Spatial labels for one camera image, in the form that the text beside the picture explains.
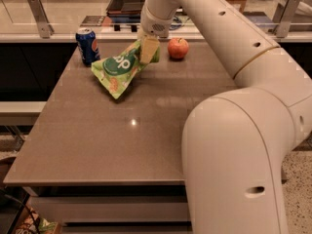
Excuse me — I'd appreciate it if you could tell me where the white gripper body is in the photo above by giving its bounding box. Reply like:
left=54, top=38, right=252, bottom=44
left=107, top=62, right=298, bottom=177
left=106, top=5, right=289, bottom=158
left=140, top=0, right=172, bottom=37

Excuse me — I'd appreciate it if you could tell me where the glass railing panel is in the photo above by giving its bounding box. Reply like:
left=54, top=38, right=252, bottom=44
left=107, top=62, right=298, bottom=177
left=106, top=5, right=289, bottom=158
left=0, top=0, right=312, bottom=34

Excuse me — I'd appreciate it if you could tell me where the dark open tray box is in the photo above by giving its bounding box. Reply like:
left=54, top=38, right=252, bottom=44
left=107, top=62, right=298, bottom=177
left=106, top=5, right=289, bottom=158
left=106, top=0, right=145, bottom=16

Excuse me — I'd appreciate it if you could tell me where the metal railing post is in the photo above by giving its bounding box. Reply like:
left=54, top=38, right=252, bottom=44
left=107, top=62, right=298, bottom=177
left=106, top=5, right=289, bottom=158
left=27, top=0, right=55, bottom=39
left=272, top=0, right=301, bottom=38

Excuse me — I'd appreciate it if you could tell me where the left metal railing post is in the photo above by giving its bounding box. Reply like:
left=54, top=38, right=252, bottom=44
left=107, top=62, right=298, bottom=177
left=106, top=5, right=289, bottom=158
left=27, top=0, right=55, bottom=39

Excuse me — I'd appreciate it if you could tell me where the red apple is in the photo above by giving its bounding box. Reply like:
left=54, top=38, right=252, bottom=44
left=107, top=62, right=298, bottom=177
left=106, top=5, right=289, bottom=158
left=168, top=38, right=189, bottom=59

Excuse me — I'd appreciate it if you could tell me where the snack box lower left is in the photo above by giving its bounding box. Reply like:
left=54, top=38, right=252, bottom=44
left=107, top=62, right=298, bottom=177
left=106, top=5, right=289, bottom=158
left=12, top=208, right=61, bottom=234

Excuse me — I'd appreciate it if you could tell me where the blue pepsi can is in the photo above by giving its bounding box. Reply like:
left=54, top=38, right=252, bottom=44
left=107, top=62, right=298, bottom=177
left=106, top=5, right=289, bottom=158
left=76, top=27, right=100, bottom=66

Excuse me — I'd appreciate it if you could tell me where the green rice chip bag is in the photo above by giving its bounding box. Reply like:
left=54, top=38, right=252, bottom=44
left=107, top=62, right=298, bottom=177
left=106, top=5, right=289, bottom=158
left=91, top=40, right=149, bottom=99

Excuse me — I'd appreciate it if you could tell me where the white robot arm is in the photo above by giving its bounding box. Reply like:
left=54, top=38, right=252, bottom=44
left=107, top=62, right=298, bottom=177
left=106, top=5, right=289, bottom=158
left=140, top=0, right=312, bottom=234

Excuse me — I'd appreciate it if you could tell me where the right metal railing post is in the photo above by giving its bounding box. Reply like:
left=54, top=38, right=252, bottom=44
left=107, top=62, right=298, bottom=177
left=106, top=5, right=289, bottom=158
left=272, top=0, right=301, bottom=38

